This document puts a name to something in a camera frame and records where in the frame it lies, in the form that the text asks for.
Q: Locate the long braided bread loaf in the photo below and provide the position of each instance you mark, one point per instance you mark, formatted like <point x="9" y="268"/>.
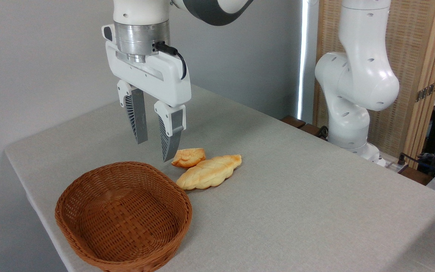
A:
<point x="208" y="172"/>

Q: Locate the small golden bread roll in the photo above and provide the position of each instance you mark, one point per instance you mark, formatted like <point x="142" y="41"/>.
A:
<point x="189" y="156"/>

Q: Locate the wooden rattan folding screen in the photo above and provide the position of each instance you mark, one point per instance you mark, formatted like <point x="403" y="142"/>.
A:
<point x="410" y="37"/>

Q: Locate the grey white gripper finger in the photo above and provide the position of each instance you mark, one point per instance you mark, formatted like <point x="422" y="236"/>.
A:
<point x="170" y="124"/>
<point x="136" y="113"/>

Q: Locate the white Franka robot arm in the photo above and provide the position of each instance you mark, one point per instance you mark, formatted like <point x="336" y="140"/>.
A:
<point x="357" y="75"/>

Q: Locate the metal screen hinge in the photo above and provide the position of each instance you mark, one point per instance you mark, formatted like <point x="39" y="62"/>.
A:
<point x="427" y="91"/>

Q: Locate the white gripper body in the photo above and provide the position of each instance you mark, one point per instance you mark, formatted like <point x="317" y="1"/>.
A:
<point x="164" y="81"/>

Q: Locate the brown woven wicker basket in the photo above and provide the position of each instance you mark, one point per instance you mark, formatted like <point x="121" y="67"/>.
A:
<point x="123" y="215"/>

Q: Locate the dark brown wooden block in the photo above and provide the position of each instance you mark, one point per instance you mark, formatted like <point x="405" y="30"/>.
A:
<point x="415" y="175"/>
<point x="311" y="130"/>
<point x="293" y="121"/>

